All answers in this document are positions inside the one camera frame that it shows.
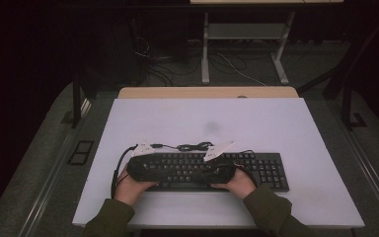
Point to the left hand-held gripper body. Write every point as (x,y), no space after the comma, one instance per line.
(144,169)

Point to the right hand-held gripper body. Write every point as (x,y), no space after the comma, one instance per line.
(222,173)

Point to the black computer keyboard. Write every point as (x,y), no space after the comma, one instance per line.
(269,171)

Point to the person's right hand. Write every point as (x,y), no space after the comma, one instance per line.
(240,187)

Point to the person's left hand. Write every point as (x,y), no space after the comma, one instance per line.
(130,192)

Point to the black floor socket box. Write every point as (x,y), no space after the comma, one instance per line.
(80,152)

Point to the wooden table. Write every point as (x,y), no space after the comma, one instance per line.
(177,93)

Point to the black metal stand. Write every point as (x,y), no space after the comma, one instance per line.
(348,72)
(76,98)

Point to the white metal frame table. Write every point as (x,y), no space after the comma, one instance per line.
(243,31)

